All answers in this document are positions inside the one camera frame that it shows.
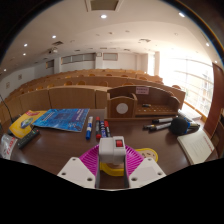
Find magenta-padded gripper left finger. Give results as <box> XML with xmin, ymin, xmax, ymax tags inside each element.
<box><xmin>57</xmin><ymin>144</ymin><xmax>101</xmax><ymax>190</ymax></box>

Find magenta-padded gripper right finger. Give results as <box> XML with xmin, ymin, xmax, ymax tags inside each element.
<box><xmin>124</xmin><ymin>145</ymin><xmax>167</xmax><ymax>190</ymax></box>

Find white charger with red switch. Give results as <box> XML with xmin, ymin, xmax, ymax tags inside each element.
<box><xmin>98</xmin><ymin>135</ymin><xmax>127</xmax><ymax>165</ymax></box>

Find white and blue marker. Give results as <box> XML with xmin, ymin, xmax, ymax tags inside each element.
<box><xmin>85</xmin><ymin>115</ymin><xmax>94</xmax><ymax>140</ymax></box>

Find black and white marker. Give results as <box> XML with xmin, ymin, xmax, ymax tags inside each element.
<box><xmin>143</xmin><ymin>122</ymin><xmax>172</xmax><ymax>132</ymax></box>
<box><xmin>152</xmin><ymin>117</ymin><xmax>174</xmax><ymax>124</ymax></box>

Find black marker with red cap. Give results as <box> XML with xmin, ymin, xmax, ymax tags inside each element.
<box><xmin>95</xmin><ymin>116</ymin><xmax>102</xmax><ymax>140</ymax></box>
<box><xmin>104</xmin><ymin>119</ymin><xmax>112</xmax><ymax>138</ymax></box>

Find blue booklet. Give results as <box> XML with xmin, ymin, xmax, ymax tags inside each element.
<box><xmin>32</xmin><ymin>107</ymin><xmax>91</xmax><ymax>133</ymax></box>

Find white printed book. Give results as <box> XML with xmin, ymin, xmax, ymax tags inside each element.
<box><xmin>176</xmin><ymin>128</ymin><xmax>216</xmax><ymax>165</ymax></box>

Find black foam-headed microphone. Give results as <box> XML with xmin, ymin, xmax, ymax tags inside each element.
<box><xmin>169</xmin><ymin>116</ymin><xmax>201</xmax><ymax>136</ymax></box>

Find black remote control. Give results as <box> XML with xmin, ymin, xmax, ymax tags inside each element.
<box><xmin>17</xmin><ymin>128</ymin><xmax>41</xmax><ymax>149</ymax></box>

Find yellow booklet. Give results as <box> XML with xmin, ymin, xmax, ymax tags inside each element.
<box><xmin>8</xmin><ymin>109</ymin><xmax>47</xmax><ymax>139</ymax></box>

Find wooden desk organizer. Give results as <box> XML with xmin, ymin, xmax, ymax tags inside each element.
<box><xmin>105</xmin><ymin>85</ymin><xmax>182</xmax><ymax>120</ymax></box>

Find red and white plastic packet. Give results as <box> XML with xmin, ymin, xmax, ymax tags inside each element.
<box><xmin>0</xmin><ymin>133</ymin><xmax>18</xmax><ymax>160</ymax></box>

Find rows of wooden auditorium seats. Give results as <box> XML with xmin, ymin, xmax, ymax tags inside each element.
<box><xmin>0</xmin><ymin>68</ymin><xmax>186</xmax><ymax>128</ymax></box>

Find pink paper label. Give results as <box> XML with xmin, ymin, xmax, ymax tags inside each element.
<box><xmin>135</xmin><ymin>86</ymin><xmax>150</xmax><ymax>95</ymax></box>

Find wooden shelf unit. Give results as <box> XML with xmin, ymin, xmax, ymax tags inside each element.
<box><xmin>211</xmin><ymin>109</ymin><xmax>224</xmax><ymax>158</ymax></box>

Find black gooseneck microphone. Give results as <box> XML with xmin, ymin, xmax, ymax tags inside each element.
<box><xmin>0</xmin><ymin>94</ymin><xmax>14</xmax><ymax>124</ymax></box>

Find large bright window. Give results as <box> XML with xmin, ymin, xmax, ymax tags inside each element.
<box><xmin>159</xmin><ymin>56</ymin><xmax>214</xmax><ymax>118</ymax></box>

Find round ceiling lights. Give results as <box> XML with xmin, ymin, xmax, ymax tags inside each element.
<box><xmin>3</xmin><ymin>11</ymin><xmax>211</xmax><ymax>73</ymax></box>

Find square ceiling air vent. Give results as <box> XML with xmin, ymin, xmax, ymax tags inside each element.
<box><xmin>84</xmin><ymin>0</ymin><xmax>123</xmax><ymax>13</ymax></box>

